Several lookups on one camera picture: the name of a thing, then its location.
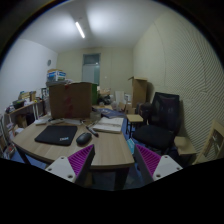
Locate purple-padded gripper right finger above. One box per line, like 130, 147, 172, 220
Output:
134, 144, 182, 184

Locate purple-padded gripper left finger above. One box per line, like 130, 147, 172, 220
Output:
46, 145, 95, 186

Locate black computer mouse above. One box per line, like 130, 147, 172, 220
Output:
76, 132, 92, 145

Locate black mouse pad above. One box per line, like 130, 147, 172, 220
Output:
35, 125, 77, 146

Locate black marker pen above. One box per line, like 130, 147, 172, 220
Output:
86, 126, 99, 137

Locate round wooden table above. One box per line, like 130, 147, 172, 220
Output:
12, 109, 136, 188

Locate small wooden stool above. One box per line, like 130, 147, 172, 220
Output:
126, 114, 143, 135

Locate black mesh office chair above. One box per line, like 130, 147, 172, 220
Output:
132, 92, 181, 153

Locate open white book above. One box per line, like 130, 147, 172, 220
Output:
93, 117, 123, 133

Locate large brown cardboard box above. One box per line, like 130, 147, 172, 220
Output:
49, 82, 92, 119

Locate wooden shelf with clutter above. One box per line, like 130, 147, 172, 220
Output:
4, 91, 45, 129

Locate tall cardboard box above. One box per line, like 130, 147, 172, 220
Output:
130, 76, 147, 107

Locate stacked boxes on shelf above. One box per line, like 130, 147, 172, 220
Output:
47, 69, 66, 82

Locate grey door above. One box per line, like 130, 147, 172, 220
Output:
82, 54, 100, 84

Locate ceiling fluorescent light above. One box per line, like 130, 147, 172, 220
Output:
75, 22, 85, 39

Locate wooden frame chair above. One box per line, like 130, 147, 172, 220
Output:
193, 119, 224, 165

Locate round wall clock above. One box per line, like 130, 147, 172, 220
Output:
47, 59, 52, 66

